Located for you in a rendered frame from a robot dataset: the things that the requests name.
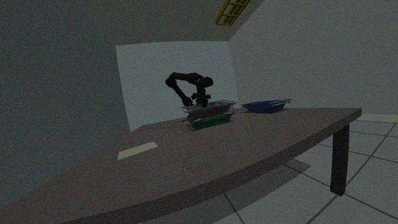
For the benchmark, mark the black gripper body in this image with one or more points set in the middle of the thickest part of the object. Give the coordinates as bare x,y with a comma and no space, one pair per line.
203,95

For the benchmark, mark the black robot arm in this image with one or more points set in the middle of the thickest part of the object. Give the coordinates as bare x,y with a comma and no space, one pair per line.
193,78

